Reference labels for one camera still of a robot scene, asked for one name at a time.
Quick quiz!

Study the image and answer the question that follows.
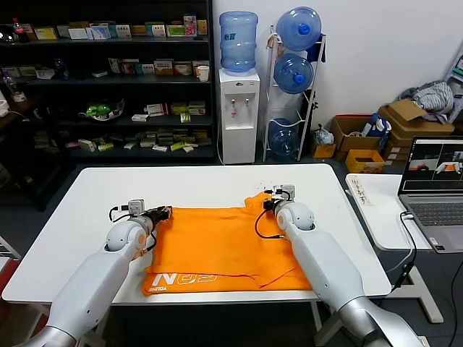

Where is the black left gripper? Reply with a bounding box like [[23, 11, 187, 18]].
[[145, 205, 174, 229]]

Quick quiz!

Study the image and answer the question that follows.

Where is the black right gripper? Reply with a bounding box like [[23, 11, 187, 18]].
[[263, 189, 283, 211]]

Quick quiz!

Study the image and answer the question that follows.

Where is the orange t-shirt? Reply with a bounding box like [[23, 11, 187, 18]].
[[142, 191, 314, 297]]

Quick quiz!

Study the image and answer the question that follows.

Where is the grey striped clothes pile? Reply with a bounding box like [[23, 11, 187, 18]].
[[399, 80, 454, 119]]

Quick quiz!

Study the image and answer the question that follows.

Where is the large white work table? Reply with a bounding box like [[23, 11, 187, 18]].
[[1, 163, 393, 332]]

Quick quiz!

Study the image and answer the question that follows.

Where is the white water dispenser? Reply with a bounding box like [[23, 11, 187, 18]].
[[218, 67, 261, 165]]

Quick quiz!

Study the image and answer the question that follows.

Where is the small yellow box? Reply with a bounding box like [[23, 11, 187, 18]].
[[311, 142, 336, 158]]

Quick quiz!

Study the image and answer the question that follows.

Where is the white metal jug rack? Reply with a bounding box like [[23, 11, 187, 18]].
[[262, 23, 326, 162]]

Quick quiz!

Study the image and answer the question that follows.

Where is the grey plastic bag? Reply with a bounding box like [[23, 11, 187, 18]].
[[312, 123, 334, 146]]

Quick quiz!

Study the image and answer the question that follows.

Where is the white power strip with writing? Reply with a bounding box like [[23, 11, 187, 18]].
[[346, 175, 373, 208]]

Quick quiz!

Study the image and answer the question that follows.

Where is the orange yellow open box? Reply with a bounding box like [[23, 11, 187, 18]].
[[344, 148, 386, 174]]

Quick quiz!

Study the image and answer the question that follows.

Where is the red white medicine box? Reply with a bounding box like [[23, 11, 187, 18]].
[[144, 102, 169, 116]]

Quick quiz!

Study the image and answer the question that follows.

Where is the red-rimmed open cardboard box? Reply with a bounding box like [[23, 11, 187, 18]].
[[330, 113, 382, 162]]

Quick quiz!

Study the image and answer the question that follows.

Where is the black stand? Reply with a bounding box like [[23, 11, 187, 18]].
[[308, 90, 320, 121]]

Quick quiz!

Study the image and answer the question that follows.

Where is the small white side table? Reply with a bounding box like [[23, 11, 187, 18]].
[[345, 173, 445, 325]]

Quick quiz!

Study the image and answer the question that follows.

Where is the bowl with green fruit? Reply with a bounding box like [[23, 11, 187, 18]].
[[78, 98, 125, 122]]

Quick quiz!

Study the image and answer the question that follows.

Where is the blue white plush toy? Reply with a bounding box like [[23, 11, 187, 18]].
[[362, 112, 392, 150]]

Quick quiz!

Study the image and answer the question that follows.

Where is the closed brown cardboard box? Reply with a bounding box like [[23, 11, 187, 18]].
[[383, 129, 454, 166]]

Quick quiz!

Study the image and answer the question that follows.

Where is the labelled blue water jug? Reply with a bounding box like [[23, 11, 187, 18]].
[[219, 11, 260, 76]]

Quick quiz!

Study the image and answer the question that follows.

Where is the dark blue hanging cloth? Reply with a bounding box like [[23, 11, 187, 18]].
[[306, 33, 327, 64]]

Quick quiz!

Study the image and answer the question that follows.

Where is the pink hanging cloth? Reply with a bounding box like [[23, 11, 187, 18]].
[[266, 33, 284, 57]]

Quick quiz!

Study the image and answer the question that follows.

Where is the black shelf unit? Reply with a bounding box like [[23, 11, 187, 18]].
[[0, 0, 218, 212]]

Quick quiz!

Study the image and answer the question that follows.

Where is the open brown cardboard box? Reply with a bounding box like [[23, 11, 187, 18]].
[[377, 98, 455, 135]]

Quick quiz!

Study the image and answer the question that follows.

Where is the grey laptop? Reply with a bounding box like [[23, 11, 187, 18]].
[[396, 135, 463, 254]]

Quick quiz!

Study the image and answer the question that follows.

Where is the green white medicine box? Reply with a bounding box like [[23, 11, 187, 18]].
[[145, 22, 167, 38]]

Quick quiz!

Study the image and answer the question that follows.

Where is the tall pink carton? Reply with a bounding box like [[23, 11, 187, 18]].
[[183, 14, 198, 37]]

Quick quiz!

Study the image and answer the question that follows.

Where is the blue white carton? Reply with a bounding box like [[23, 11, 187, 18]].
[[88, 22, 111, 40]]

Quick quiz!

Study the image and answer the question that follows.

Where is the yellow medicine box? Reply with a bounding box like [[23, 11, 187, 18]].
[[34, 26, 59, 40]]

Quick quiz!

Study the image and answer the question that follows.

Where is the cola bottle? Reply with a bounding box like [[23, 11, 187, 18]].
[[12, 17, 31, 43]]

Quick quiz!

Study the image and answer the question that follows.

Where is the pale plastic rack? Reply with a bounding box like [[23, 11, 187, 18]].
[[446, 45, 463, 108]]

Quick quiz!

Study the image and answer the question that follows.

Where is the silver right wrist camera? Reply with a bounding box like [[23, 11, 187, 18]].
[[271, 184, 297, 200]]

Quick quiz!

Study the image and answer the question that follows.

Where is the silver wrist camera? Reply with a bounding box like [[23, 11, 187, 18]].
[[126, 198, 147, 220], [271, 184, 297, 200]]

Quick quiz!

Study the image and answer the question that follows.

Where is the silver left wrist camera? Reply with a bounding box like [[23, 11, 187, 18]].
[[126, 198, 147, 220]]

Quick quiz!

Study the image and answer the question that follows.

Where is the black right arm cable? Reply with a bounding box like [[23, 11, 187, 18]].
[[255, 208, 290, 240]]

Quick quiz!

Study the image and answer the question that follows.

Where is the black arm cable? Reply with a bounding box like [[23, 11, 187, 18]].
[[255, 208, 290, 240], [109, 205, 129, 223]]

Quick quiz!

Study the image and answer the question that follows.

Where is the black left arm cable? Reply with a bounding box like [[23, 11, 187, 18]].
[[109, 205, 129, 223]]

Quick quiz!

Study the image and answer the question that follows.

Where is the black adapter cable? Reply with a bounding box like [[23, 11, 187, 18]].
[[392, 211, 417, 290]]

